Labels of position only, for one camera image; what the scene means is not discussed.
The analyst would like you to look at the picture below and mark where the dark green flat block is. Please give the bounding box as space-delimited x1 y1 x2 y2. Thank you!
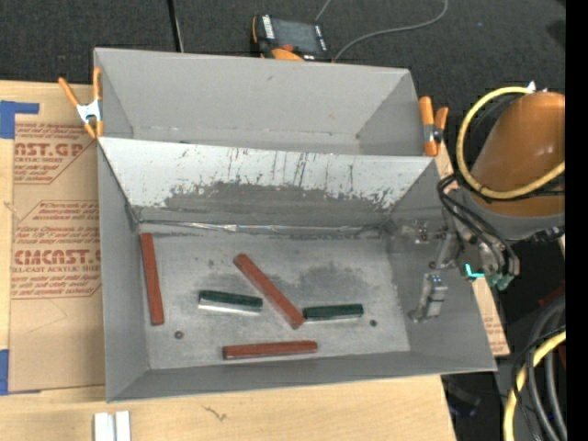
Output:
197 289 265 317
301 303 366 325

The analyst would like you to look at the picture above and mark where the red-brown flat block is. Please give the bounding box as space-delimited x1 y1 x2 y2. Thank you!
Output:
232 252 307 331
139 232 166 327
221 339 320 362

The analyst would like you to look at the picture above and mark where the brown cardboard board, red print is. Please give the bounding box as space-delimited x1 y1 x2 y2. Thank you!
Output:
0 79 512 395

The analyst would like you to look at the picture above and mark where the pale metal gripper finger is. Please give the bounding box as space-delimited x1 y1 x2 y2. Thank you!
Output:
407 271 450 324
389 219 446 247

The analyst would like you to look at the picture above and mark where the grey metal bin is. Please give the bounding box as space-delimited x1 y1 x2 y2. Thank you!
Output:
93 47 499 403

